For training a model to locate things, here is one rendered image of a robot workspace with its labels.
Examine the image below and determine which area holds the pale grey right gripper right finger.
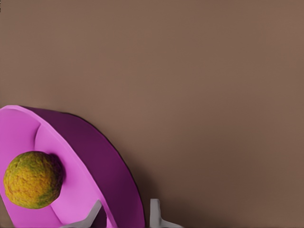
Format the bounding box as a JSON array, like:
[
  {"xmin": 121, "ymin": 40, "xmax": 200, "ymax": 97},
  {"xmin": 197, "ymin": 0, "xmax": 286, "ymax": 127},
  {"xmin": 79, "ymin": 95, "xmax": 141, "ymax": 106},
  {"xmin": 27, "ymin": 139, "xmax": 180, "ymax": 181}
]
[{"xmin": 149, "ymin": 198, "xmax": 185, "ymax": 228}]

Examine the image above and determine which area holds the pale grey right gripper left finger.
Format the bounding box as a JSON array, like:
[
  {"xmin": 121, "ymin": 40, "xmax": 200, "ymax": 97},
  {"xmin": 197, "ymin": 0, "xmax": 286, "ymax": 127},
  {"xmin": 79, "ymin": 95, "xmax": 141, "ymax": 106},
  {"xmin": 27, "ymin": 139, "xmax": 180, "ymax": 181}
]
[{"xmin": 60, "ymin": 199, "xmax": 103, "ymax": 228}]

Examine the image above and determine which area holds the purple plate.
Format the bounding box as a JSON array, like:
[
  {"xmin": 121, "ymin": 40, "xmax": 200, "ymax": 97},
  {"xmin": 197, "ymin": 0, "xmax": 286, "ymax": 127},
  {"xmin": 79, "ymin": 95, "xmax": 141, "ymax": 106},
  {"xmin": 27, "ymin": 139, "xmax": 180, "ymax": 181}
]
[{"xmin": 0, "ymin": 105, "xmax": 146, "ymax": 228}]

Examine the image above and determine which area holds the orange with green patches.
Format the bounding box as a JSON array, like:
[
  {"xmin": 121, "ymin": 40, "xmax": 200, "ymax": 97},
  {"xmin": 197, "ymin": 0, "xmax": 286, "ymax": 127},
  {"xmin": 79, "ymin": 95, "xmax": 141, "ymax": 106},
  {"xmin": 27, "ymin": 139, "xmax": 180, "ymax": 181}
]
[{"xmin": 3, "ymin": 151, "xmax": 64, "ymax": 210}]

